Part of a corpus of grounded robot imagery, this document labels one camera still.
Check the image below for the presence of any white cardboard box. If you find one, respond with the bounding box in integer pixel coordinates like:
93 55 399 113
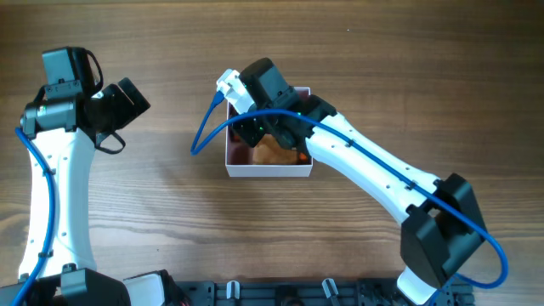
224 86 315 179

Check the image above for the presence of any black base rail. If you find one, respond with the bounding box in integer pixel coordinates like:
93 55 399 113
169 275 475 306

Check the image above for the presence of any brown plush toy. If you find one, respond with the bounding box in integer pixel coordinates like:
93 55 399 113
252 134 309 165

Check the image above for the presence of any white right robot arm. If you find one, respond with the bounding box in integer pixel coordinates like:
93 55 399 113
216 58 487 305

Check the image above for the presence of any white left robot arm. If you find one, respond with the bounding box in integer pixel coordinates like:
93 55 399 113
1 47 187 305

